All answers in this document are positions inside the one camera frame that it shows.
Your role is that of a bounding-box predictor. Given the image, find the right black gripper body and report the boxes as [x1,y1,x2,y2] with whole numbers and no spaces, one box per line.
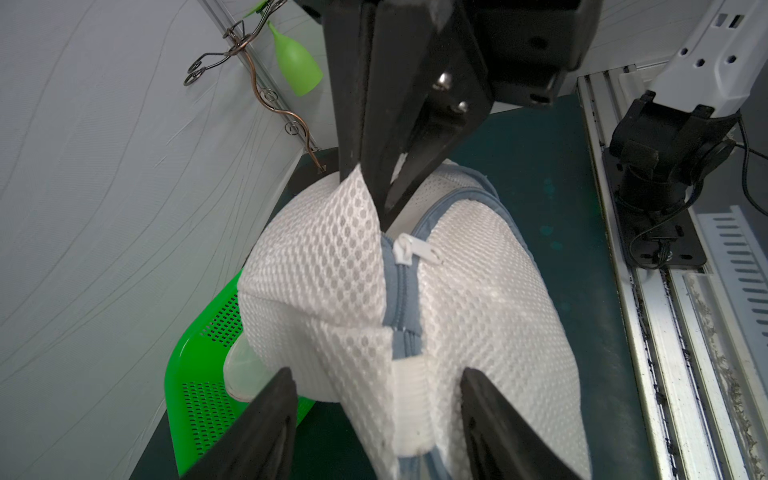
[299,1,602,108]

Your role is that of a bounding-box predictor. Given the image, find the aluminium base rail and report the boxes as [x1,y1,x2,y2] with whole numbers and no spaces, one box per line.
[577,66,767,479]

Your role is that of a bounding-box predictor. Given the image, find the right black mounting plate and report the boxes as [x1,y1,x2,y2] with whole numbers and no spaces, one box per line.
[602,150,707,270]

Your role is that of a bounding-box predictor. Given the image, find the green plastic basket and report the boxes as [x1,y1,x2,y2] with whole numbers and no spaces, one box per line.
[164,280,314,479]

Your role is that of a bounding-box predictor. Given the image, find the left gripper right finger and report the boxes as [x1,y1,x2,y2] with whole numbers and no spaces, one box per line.
[460,368,578,479]

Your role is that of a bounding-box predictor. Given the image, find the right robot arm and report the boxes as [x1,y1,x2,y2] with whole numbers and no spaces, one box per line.
[302,0,767,230]

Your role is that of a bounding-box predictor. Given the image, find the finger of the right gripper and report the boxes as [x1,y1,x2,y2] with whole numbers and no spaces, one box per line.
[360,1,493,229]
[323,1,375,180]

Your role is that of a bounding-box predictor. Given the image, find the white slotted cable duct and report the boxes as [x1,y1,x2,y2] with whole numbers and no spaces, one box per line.
[697,205,767,382]

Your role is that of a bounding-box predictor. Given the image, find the green plastic wine glass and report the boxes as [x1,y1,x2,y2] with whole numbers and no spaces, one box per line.
[244,1,324,97]

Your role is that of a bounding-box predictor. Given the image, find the right black cable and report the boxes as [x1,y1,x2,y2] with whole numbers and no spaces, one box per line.
[626,116,768,268]

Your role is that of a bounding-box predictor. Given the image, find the bronze cup tree stand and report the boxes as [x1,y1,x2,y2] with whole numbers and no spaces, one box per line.
[183,1,336,192]

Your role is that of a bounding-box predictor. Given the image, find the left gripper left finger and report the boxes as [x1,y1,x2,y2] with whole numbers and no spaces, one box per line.
[182,367,298,479]

